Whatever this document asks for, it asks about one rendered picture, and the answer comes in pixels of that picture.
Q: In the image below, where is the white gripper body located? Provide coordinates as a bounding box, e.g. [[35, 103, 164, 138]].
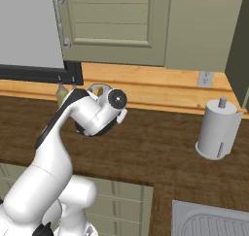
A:
[[117, 108, 128, 124]]

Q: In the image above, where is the green panelled cupboard door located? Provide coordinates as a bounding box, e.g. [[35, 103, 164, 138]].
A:
[[51, 0, 173, 68]]

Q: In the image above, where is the green base cupboard door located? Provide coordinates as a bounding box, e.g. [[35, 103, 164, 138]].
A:
[[82, 176, 155, 236]]

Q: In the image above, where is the white paper towel holder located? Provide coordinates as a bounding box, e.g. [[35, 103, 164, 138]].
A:
[[195, 96, 244, 161]]

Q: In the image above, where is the plain green cupboard door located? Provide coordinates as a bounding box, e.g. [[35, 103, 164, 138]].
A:
[[164, 0, 247, 73]]

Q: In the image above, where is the green base drawer front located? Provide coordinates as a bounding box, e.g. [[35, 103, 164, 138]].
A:
[[0, 162, 35, 190]]

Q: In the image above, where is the dark green tall cupboard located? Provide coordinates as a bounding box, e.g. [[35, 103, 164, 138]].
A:
[[225, 0, 249, 112]]

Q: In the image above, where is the grey steel sink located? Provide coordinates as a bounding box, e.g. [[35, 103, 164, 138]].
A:
[[170, 199, 249, 236]]

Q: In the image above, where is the grey wall socket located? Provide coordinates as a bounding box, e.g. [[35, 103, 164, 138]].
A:
[[196, 70, 215, 89]]

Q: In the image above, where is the silver cupboard door handle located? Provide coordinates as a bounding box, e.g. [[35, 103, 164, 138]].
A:
[[54, 0, 72, 50]]

